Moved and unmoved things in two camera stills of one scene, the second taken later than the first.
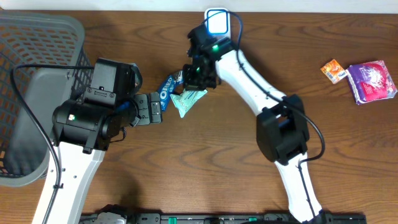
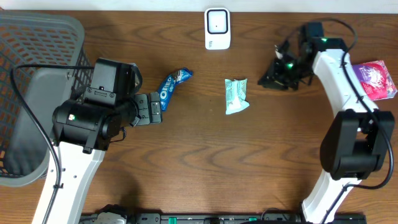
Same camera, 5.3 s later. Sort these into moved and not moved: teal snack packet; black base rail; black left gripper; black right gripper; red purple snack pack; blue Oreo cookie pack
Moved: teal snack packet; black right gripper
Not moved: red purple snack pack; black left gripper; blue Oreo cookie pack; black base rail
